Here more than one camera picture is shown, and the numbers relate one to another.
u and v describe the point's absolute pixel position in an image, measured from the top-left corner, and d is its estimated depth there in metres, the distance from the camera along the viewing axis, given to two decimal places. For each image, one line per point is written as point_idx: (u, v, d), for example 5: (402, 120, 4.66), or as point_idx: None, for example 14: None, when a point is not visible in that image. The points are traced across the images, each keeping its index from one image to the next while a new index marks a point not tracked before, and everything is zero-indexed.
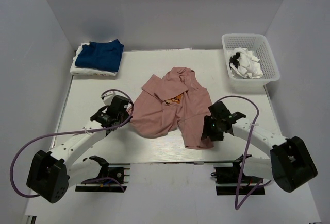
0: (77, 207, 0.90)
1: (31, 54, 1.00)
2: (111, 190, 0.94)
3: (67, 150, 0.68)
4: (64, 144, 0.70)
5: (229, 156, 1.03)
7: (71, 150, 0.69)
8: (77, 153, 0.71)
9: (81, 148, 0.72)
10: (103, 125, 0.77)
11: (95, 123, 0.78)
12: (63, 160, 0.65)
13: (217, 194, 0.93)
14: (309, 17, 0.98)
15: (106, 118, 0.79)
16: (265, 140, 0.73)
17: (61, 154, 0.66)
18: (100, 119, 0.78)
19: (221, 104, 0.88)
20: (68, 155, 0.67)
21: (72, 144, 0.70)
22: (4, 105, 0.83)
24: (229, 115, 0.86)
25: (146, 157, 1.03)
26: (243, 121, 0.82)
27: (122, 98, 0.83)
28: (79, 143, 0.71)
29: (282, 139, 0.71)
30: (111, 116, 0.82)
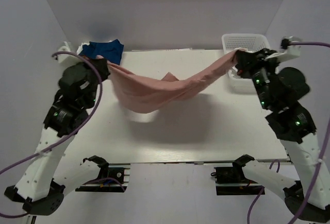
0: (77, 208, 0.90)
1: (31, 54, 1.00)
2: (111, 190, 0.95)
3: (31, 183, 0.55)
4: (26, 174, 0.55)
5: (229, 156, 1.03)
7: (35, 181, 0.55)
8: (48, 176, 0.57)
9: (48, 170, 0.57)
10: (61, 134, 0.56)
11: (50, 131, 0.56)
12: (31, 199, 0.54)
13: (217, 194, 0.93)
14: (310, 17, 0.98)
15: (60, 119, 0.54)
16: (320, 191, 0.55)
17: (26, 190, 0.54)
18: (55, 121, 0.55)
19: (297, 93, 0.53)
20: (34, 190, 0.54)
21: (33, 173, 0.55)
22: (4, 105, 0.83)
24: (298, 120, 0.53)
25: (146, 157, 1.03)
26: (309, 145, 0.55)
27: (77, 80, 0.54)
28: (42, 171, 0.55)
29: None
30: (71, 109, 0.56)
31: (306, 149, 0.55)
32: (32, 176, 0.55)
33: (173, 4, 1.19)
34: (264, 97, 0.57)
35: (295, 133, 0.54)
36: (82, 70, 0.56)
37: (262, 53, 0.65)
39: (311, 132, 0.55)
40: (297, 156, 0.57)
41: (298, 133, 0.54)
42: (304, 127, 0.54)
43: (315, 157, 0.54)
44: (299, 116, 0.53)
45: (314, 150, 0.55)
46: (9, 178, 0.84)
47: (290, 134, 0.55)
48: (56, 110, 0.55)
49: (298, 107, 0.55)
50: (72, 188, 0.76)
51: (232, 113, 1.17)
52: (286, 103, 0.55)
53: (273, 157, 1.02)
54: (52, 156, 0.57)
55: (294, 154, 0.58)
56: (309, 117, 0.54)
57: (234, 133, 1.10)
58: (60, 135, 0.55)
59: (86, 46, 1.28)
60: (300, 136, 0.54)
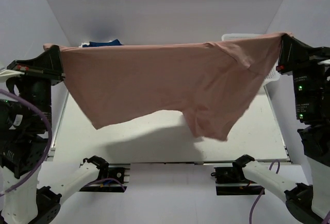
0: (76, 207, 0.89)
1: (31, 54, 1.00)
2: (111, 190, 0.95)
3: (11, 215, 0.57)
4: (6, 207, 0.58)
5: (229, 156, 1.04)
7: (14, 214, 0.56)
8: (27, 205, 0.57)
9: (25, 202, 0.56)
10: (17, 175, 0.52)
11: (8, 171, 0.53)
12: None
13: (217, 194, 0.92)
14: (310, 18, 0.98)
15: (11, 159, 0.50)
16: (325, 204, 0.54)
17: (10, 220, 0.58)
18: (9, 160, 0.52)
19: None
20: (15, 222, 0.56)
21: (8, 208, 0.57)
22: None
24: None
25: (145, 157, 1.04)
26: None
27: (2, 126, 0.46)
28: (15, 206, 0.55)
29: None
30: (18, 150, 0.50)
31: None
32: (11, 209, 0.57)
33: (173, 4, 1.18)
34: (307, 110, 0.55)
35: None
36: (1, 114, 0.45)
37: (318, 55, 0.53)
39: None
40: (322, 167, 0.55)
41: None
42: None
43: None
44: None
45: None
46: None
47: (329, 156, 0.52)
48: (4, 152, 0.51)
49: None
50: (71, 192, 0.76)
51: None
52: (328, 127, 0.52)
53: (273, 156, 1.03)
54: (21, 190, 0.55)
55: (319, 167, 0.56)
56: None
57: (233, 133, 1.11)
58: (17, 175, 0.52)
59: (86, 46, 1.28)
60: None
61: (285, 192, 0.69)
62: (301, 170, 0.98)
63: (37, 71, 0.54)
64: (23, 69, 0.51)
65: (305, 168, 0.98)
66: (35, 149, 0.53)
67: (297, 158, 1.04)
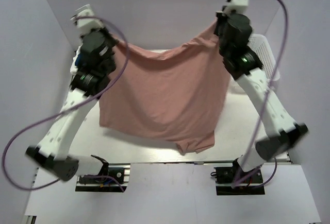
0: (77, 207, 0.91)
1: (31, 54, 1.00)
2: (111, 190, 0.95)
3: (54, 141, 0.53)
4: (50, 134, 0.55)
5: (228, 156, 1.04)
7: (59, 138, 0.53)
8: (69, 136, 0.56)
9: (70, 131, 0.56)
10: (87, 95, 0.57)
11: (77, 93, 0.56)
12: (53, 156, 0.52)
13: (217, 194, 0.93)
14: (310, 17, 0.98)
15: (87, 82, 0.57)
16: (274, 117, 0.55)
17: (48, 148, 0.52)
18: (80, 84, 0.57)
19: (247, 31, 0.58)
20: (58, 147, 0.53)
21: (58, 132, 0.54)
22: (5, 105, 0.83)
24: (243, 58, 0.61)
25: (146, 157, 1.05)
26: (258, 76, 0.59)
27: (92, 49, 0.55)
28: (65, 128, 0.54)
29: (291, 123, 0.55)
30: (95, 74, 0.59)
31: (254, 80, 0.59)
32: (56, 134, 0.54)
33: (174, 4, 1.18)
34: (220, 44, 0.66)
35: (243, 69, 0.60)
36: (97, 37, 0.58)
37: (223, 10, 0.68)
39: (259, 68, 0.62)
40: (248, 87, 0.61)
41: (246, 68, 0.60)
42: (251, 66, 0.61)
43: (264, 86, 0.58)
44: (246, 55, 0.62)
45: (262, 82, 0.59)
46: (9, 178, 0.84)
47: (240, 73, 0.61)
48: (83, 74, 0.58)
49: (247, 50, 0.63)
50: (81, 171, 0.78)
51: (232, 113, 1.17)
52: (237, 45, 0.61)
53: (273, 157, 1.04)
54: (78, 114, 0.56)
55: (248, 89, 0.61)
56: (254, 56, 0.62)
57: (233, 134, 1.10)
58: (87, 96, 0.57)
59: None
60: (247, 70, 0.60)
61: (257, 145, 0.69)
62: (301, 170, 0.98)
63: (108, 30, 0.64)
64: (103, 25, 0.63)
65: (305, 168, 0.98)
66: (104, 81, 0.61)
67: (297, 158, 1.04)
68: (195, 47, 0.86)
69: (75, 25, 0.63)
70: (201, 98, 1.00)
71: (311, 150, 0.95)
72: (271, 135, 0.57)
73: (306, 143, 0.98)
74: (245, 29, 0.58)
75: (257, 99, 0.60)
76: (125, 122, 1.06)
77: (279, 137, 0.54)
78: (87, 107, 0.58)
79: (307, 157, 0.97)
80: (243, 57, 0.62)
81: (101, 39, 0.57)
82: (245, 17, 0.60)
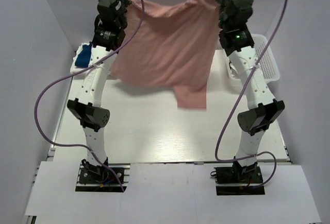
0: (76, 207, 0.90)
1: (31, 54, 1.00)
2: (111, 190, 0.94)
3: (89, 91, 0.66)
4: (83, 87, 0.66)
5: (229, 156, 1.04)
7: (93, 90, 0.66)
8: (99, 88, 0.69)
9: (100, 82, 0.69)
10: (109, 49, 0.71)
11: (99, 49, 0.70)
12: (91, 103, 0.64)
13: (217, 194, 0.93)
14: (310, 17, 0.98)
15: (108, 37, 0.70)
16: (256, 92, 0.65)
17: (86, 98, 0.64)
18: (102, 40, 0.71)
19: (246, 13, 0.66)
20: (93, 96, 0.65)
21: (91, 84, 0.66)
22: (5, 106, 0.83)
24: (237, 35, 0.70)
25: (146, 157, 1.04)
26: (247, 54, 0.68)
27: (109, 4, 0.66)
28: (96, 81, 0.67)
29: (269, 100, 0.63)
30: (112, 31, 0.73)
31: (244, 56, 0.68)
32: (89, 86, 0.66)
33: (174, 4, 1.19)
34: (221, 16, 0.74)
35: (236, 45, 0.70)
36: None
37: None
39: (251, 46, 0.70)
40: (238, 64, 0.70)
41: (238, 44, 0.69)
42: (244, 42, 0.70)
43: (251, 63, 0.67)
44: (241, 33, 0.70)
45: (250, 58, 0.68)
46: (10, 178, 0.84)
47: (232, 48, 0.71)
48: (101, 32, 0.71)
49: (243, 28, 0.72)
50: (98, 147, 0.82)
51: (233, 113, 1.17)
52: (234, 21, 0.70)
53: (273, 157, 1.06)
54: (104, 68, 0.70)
55: (238, 65, 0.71)
56: (249, 35, 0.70)
57: (233, 133, 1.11)
58: (109, 49, 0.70)
59: (86, 46, 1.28)
60: (239, 47, 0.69)
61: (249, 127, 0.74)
62: (301, 170, 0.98)
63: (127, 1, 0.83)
64: None
65: (304, 168, 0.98)
66: (120, 35, 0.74)
67: (297, 158, 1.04)
68: (197, 7, 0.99)
69: None
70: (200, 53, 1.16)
71: (311, 151, 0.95)
72: (251, 107, 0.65)
73: (306, 143, 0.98)
74: (245, 7, 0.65)
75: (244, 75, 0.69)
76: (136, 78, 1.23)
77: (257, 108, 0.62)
78: (109, 61, 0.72)
79: (307, 157, 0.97)
80: (236, 34, 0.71)
81: None
82: None
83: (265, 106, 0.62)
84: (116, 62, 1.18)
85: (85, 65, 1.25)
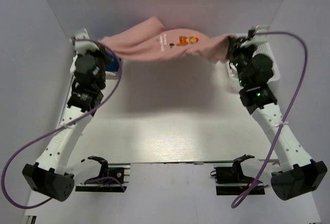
0: (76, 207, 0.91)
1: (31, 54, 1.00)
2: (111, 190, 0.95)
3: (53, 155, 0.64)
4: (49, 150, 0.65)
5: (228, 156, 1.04)
7: (58, 153, 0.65)
8: (66, 153, 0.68)
9: (68, 145, 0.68)
10: (84, 110, 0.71)
11: (74, 110, 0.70)
12: (53, 170, 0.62)
13: (217, 194, 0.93)
14: (309, 17, 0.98)
15: (85, 99, 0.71)
16: (287, 152, 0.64)
17: (49, 162, 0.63)
18: (79, 101, 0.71)
19: (268, 74, 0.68)
20: (56, 160, 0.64)
21: (56, 147, 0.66)
22: (5, 106, 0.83)
24: (258, 93, 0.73)
25: (146, 157, 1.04)
26: (271, 111, 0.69)
27: (85, 71, 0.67)
28: (64, 144, 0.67)
29: (306, 160, 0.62)
30: (89, 92, 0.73)
31: (268, 113, 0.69)
32: (55, 149, 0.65)
33: (173, 5, 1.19)
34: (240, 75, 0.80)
35: (257, 102, 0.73)
36: (88, 61, 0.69)
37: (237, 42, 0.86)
39: (274, 102, 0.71)
40: (263, 120, 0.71)
41: (260, 102, 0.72)
42: (265, 100, 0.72)
43: (277, 120, 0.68)
44: (263, 91, 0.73)
45: (276, 115, 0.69)
46: (10, 178, 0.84)
47: (254, 105, 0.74)
48: (79, 93, 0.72)
49: (265, 86, 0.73)
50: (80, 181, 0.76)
51: (233, 112, 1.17)
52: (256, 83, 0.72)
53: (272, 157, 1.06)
54: (75, 131, 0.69)
55: (262, 122, 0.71)
56: (270, 93, 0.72)
57: (234, 133, 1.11)
58: (84, 111, 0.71)
59: None
60: (262, 104, 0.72)
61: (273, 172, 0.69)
62: None
63: (104, 54, 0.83)
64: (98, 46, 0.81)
65: None
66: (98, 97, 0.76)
67: None
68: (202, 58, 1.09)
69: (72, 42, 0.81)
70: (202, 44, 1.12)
71: (310, 151, 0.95)
72: (286, 169, 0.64)
73: (305, 143, 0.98)
74: (263, 71, 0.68)
75: (271, 132, 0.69)
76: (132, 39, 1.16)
77: (293, 170, 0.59)
78: (83, 122, 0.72)
79: None
80: (258, 92, 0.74)
81: (93, 62, 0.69)
82: (268, 59, 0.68)
83: (301, 167, 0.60)
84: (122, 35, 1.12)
85: None
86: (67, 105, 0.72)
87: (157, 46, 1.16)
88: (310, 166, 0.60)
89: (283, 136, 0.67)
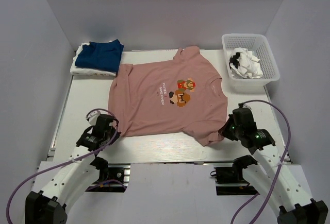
0: (76, 207, 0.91)
1: (31, 55, 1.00)
2: (111, 190, 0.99)
3: (58, 185, 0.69)
4: (54, 180, 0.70)
5: (228, 156, 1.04)
7: (62, 184, 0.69)
8: (68, 186, 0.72)
9: (71, 178, 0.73)
10: (90, 149, 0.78)
11: (82, 149, 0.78)
12: (55, 197, 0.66)
13: (216, 194, 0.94)
14: (309, 17, 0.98)
15: (93, 140, 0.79)
16: (289, 191, 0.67)
17: (52, 191, 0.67)
18: (86, 143, 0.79)
19: (248, 114, 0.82)
20: (60, 190, 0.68)
21: (62, 177, 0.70)
22: (5, 106, 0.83)
24: (256, 135, 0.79)
25: (146, 157, 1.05)
26: (270, 152, 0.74)
27: (106, 117, 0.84)
28: (69, 176, 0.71)
29: (307, 199, 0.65)
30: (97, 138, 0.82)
31: (267, 154, 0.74)
32: (60, 179, 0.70)
33: (173, 5, 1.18)
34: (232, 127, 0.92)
35: (256, 143, 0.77)
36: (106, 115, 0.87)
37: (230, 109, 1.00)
39: (271, 143, 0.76)
40: (263, 160, 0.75)
41: (259, 144, 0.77)
42: (263, 141, 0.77)
43: (276, 160, 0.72)
44: (259, 133, 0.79)
45: (274, 156, 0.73)
46: (11, 178, 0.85)
47: (253, 147, 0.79)
48: (87, 136, 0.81)
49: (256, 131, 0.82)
50: (73, 202, 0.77)
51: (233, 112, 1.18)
52: (246, 123, 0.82)
53: None
54: (79, 167, 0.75)
55: (262, 162, 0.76)
56: (266, 134, 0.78)
57: None
58: (90, 150, 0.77)
59: (86, 46, 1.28)
60: (261, 145, 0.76)
61: (280, 207, 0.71)
62: (301, 170, 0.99)
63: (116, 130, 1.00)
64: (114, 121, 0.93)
65: (305, 168, 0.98)
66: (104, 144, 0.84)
67: (297, 158, 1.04)
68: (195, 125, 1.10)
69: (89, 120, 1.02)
70: (198, 114, 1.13)
71: (310, 151, 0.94)
72: (289, 207, 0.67)
73: (305, 143, 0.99)
74: (244, 112, 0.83)
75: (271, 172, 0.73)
76: (127, 95, 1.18)
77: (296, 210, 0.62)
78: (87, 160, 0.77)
79: (307, 158, 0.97)
80: (256, 134, 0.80)
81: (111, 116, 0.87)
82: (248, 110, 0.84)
83: (303, 207, 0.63)
84: (116, 98, 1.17)
85: (85, 66, 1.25)
86: (76, 143, 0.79)
87: (157, 99, 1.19)
88: (311, 205, 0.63)
89: (282, 174, 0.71)
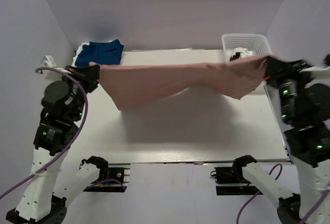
0: (77, 206, 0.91)
1: (31, 55, 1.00)
2: (111, 190, 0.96)
3: (31, 204, 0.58)
4: (26, 197, 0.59)
5: (229, 156, 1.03)
7: (35, 202, 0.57)
8: (46, 196, 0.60)
9: (45, 189, 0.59)
10: (53, 153, 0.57)
11: (42, 152, 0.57)
12: (34, 219, 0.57)
13: (217, 194, 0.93)
14: (309, 17, 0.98)
15: (51, 138, 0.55)
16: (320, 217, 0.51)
17: (28, 212, 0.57)
18: (45, 141, 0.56)
19: None
20: (35, 210, 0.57)
21: (32, 195, 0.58)
22: (5, 107, 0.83)
24: (319, 144, 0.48)
25: (146, 157, 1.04)
26: (324, 171, 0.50)
27: (57, 94, 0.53)
28: (38, 191, 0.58)
29: None
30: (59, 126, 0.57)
31: (319, 174, 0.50)
32: (31, 197, 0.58)
33: (173, 4, 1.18)
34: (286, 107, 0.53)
35: (312, 157, 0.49)
36: (64, 86, 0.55)
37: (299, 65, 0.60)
39: None
40: (307, 175, 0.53)
41: (315, 156, 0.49)
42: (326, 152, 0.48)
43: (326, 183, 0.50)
44: (323, 140, 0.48)
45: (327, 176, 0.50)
46: (11, 179, 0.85)
47: (305, 155, 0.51)
48: (44, 131, 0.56)
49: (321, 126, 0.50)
50: (75, 196, 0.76)
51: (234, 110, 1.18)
52: (312, 121, 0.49)
53: (273, 157, 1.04)
54: (47, 174, 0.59)
55: (304, 174, 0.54)
56: None
57: (234, 134, 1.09)
58: (53, 154, 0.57)
59: (86, 46, 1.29)
60: (315, 161, 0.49)
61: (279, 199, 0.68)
62: None
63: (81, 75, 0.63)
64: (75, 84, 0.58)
65: None
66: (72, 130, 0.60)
67: None
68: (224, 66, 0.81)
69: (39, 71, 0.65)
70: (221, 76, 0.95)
71: None
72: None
73: None
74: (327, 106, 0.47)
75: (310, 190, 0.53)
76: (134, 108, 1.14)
77: None
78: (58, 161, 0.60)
79: None
80: (319, 141, 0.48)
81: (66, 88, 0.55)
82: (329, 88, 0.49)
83: None
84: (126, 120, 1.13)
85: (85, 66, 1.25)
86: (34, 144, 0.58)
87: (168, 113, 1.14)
88: None
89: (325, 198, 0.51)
